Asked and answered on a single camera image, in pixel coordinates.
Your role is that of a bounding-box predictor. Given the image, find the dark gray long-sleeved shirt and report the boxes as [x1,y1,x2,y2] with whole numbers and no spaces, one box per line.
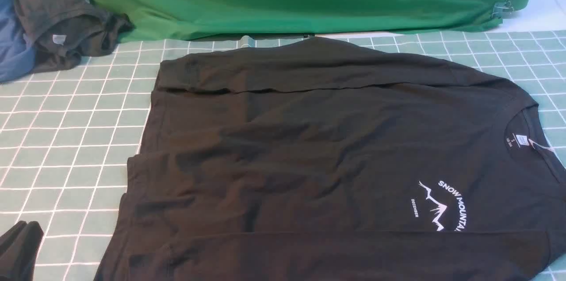
[94,38,565,281]

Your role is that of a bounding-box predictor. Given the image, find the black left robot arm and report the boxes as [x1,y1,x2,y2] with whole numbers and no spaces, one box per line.
[0,221,44,281]

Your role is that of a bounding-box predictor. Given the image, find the green checkered tablecloth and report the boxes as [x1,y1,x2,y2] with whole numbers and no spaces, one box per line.
[0,30,566,281]

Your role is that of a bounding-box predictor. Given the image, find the dark crumpled garment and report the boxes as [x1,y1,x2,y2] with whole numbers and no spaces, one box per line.
[14,0,134,73]

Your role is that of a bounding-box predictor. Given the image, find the metal binder clip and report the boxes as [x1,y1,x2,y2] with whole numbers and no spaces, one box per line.
[491,0,515,19]

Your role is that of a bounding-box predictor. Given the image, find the blue garment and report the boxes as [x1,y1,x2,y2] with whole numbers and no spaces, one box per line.
[0,0,36,83]

